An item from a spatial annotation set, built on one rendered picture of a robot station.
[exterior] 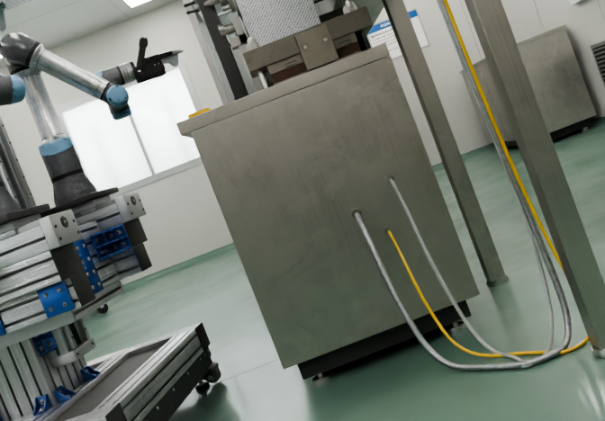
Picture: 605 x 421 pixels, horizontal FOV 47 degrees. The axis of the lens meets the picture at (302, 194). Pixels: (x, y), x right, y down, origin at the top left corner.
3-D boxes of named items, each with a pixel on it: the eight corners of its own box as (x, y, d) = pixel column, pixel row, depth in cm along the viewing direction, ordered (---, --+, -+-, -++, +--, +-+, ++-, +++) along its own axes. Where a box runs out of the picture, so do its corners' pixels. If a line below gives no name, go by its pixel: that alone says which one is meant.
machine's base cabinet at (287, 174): (293, 270, 462) (246, 147, 458) (385, 235, 462) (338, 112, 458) (293, 401, 211) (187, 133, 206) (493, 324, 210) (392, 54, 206)
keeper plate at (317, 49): (307, 71, 212) (294, 36, 211) (338, 58, 212) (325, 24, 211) (307, 69, 209) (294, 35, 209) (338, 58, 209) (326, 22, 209)
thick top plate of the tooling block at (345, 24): (252, 78, 228) (246, 60, 227) (367, 33, 227) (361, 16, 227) (249, 72, 212) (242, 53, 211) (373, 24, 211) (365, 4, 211)
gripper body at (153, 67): (166, 75, 277) (136, 84, 274) (158, 53, 276) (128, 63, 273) (167, 73, 270) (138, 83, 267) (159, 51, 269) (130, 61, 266)
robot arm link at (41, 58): (4, 18, 242) (135, 85, 252) (9, 27, 252) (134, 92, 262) (-13, 47, 240) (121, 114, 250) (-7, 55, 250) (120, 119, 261)
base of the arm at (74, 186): (48, 210, 244) (37, 183, 243) (68, 204, 258) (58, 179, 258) (85, 195, 241) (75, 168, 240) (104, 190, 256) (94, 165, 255)
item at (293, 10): (258, 61, 232) (239, 8, 231) (325, 35, 231) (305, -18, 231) (258, 60, 231) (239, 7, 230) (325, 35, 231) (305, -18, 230)
